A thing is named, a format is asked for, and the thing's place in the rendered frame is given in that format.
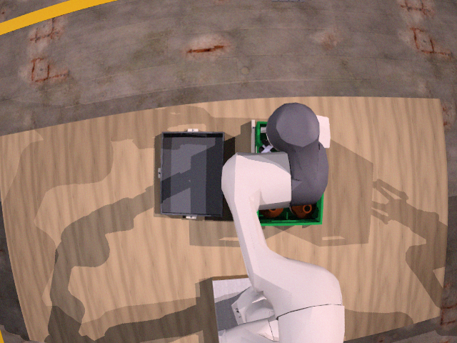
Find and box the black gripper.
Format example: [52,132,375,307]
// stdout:
[258,139,274,153]

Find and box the green bottle crate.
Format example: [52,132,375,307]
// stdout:
[255,121,323,226]

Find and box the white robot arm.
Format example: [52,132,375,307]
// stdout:
[221,102,345,343]

